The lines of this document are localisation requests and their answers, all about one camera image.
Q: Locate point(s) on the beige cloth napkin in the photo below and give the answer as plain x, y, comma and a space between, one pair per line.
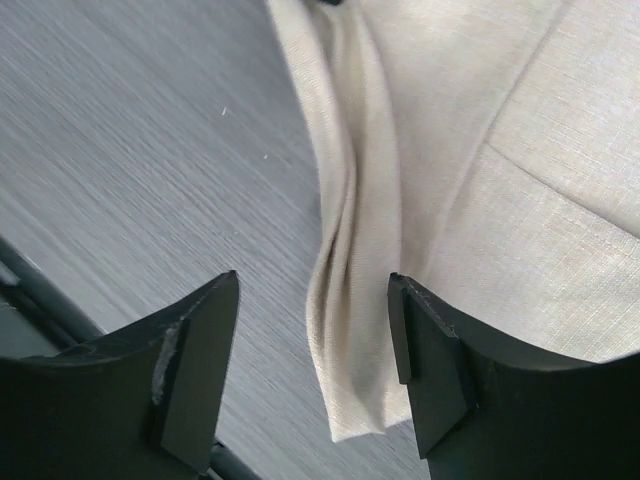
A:
487, 149

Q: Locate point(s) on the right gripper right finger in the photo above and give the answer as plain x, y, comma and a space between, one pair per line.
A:
486, 405

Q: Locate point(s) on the aluminium front rail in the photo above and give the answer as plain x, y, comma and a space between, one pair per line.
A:
41, 303

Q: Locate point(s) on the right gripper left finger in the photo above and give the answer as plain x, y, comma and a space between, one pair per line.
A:
141, 402

